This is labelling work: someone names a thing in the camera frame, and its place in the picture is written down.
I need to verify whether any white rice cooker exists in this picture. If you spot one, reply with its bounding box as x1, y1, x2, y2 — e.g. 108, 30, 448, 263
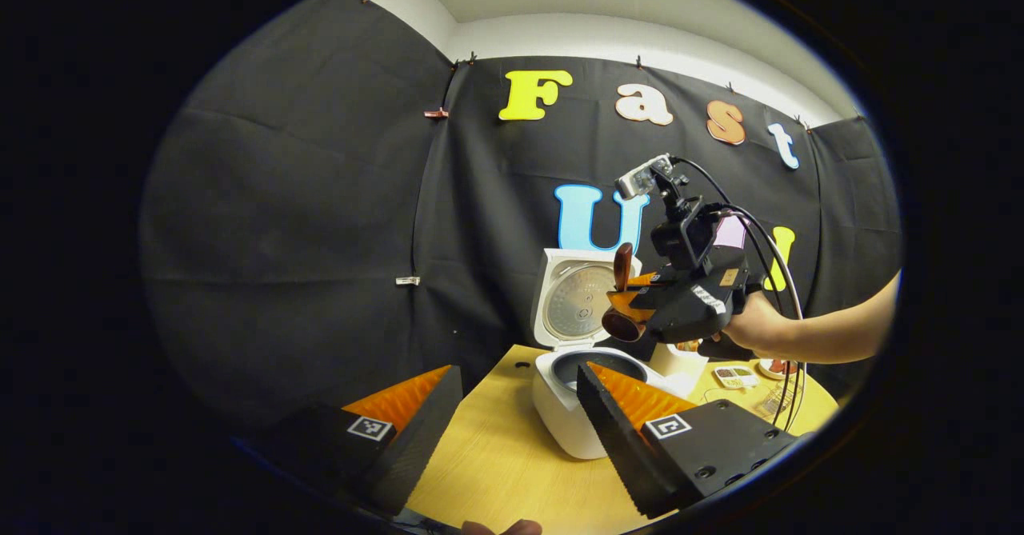
532, 248, 681, 461

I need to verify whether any white toaster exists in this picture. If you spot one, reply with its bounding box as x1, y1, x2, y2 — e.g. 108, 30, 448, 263
650, 341, 709, 377

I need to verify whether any brown wooden spoon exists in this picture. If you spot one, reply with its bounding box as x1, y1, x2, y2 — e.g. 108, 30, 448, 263
602, 242, 650, 342

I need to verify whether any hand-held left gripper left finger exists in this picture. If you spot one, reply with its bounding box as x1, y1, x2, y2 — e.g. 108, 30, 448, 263
264, 365, 465, 517

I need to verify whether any white divided dish of beans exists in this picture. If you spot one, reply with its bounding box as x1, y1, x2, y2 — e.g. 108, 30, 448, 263
712, 365, 759, 389

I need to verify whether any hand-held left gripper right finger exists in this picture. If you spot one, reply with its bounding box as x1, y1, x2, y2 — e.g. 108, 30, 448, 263
576, 361, 809, 520

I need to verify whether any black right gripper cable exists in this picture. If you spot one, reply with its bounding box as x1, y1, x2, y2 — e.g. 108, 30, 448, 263
672, 157, 806, 432

